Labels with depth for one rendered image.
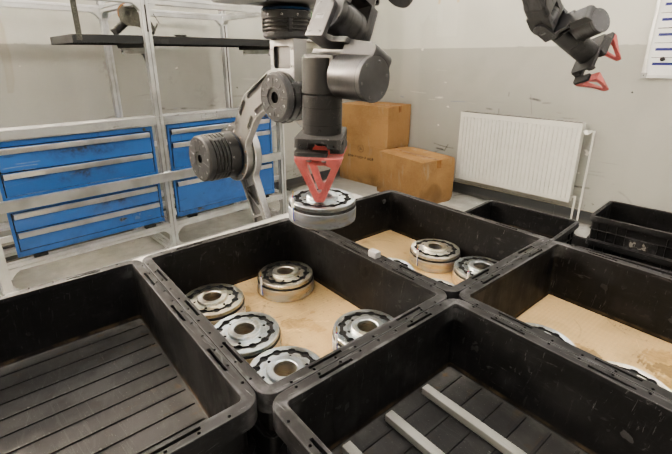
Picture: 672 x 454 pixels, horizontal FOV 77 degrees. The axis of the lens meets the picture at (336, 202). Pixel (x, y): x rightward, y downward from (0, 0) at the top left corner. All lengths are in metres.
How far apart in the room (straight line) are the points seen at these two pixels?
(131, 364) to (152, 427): 0.13
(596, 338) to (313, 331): 0.44
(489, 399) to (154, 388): 0.44
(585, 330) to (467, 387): 0.25
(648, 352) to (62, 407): 0.81
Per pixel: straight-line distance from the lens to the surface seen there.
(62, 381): 0.72
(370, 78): 0.54
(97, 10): 3.19
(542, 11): 1.21
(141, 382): 0.67
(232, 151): 1.64
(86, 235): 2.62
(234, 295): 0.75
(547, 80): 3.83
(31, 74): 3.30
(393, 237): 1.04
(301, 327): 0.71
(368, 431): 0.56
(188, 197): 2.75
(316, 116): 0.59
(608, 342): 0.80
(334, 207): 0.61
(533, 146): 3.78
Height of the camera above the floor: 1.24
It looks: 19 degrees down
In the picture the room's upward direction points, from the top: straight up
